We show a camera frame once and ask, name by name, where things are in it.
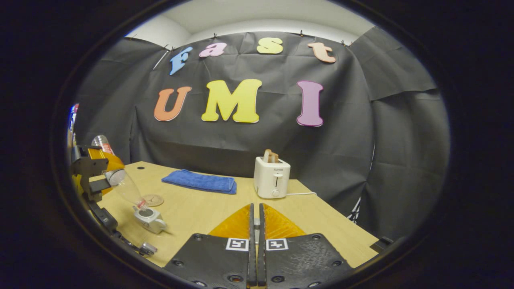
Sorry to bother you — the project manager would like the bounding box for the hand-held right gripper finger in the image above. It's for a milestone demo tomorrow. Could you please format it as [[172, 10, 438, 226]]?
[[163, 203, 257, 289], [258, 203, 355, 289]]

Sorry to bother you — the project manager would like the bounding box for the clear plastic water bottle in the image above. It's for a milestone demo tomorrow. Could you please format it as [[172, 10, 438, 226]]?
[[92, 135, 148, 210]]

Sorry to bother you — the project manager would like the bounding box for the white teacup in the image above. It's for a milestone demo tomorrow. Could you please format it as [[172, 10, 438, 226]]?
[[134, 207, 167, 234]]

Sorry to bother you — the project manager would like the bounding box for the computer monitor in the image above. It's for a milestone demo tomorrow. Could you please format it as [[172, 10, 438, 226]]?
[[67, 103, 80, 139]]

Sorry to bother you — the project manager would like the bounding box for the white toaster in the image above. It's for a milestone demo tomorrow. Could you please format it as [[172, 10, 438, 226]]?
[[253, 157, 291, 199]]

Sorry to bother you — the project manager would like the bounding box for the blue folded towel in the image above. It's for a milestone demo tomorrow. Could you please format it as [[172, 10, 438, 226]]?
[[161, 169, 237, 195]]

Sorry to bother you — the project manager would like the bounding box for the black backdrop cloth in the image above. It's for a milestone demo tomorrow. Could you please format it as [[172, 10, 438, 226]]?
[[70, 26, 450, 241]]

